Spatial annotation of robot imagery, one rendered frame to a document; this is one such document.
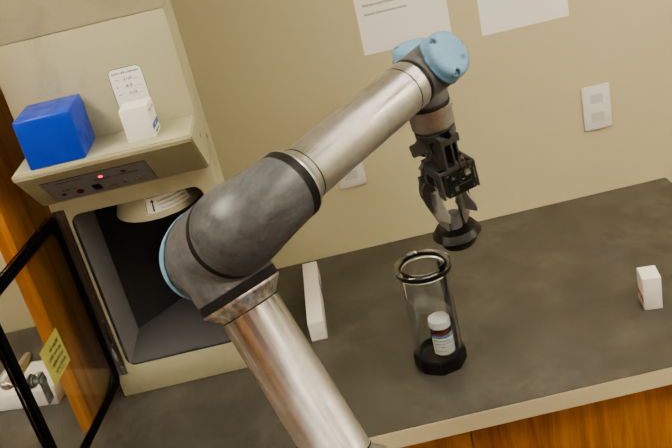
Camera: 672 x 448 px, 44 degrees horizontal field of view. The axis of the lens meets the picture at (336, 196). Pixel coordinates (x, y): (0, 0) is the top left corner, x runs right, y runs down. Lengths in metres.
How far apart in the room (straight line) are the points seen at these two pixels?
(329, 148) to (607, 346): 0.82
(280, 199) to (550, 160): 1.29
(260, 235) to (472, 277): 1.01
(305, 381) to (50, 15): 0.81
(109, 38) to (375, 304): 0.83
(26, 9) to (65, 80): 0.14
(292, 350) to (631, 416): 0.82
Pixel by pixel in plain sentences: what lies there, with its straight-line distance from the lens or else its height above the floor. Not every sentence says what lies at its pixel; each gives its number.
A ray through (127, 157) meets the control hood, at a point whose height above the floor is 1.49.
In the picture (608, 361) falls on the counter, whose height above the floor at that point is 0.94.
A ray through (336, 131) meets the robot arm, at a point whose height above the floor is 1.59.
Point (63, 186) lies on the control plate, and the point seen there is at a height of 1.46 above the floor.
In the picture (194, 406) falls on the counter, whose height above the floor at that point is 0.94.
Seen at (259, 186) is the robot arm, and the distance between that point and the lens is 0.99.
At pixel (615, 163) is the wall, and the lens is 2.25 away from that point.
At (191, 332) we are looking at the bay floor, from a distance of 1.86.
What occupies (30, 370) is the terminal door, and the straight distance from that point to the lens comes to 1.54.
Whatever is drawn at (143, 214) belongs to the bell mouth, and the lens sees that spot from 1.68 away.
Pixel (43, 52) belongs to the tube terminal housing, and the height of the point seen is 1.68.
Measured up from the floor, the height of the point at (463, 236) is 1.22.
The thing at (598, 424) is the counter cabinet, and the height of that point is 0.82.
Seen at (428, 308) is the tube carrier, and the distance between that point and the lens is 1.57.
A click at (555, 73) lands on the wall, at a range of 2.11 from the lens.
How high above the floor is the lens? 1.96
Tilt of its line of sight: 24 degrees down
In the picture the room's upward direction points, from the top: 14 degrees counter-clockwise
